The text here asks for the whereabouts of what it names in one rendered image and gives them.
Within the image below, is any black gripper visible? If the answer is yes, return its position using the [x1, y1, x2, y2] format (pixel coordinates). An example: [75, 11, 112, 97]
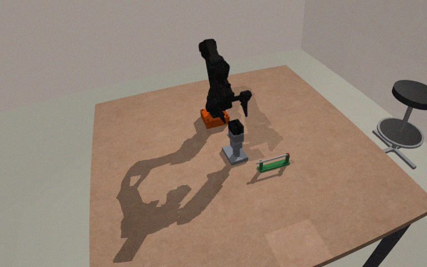
[205, 82, 252, 123]

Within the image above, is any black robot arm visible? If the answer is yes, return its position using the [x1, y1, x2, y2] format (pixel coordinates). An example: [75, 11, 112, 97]
[199, 39, 232, 115]

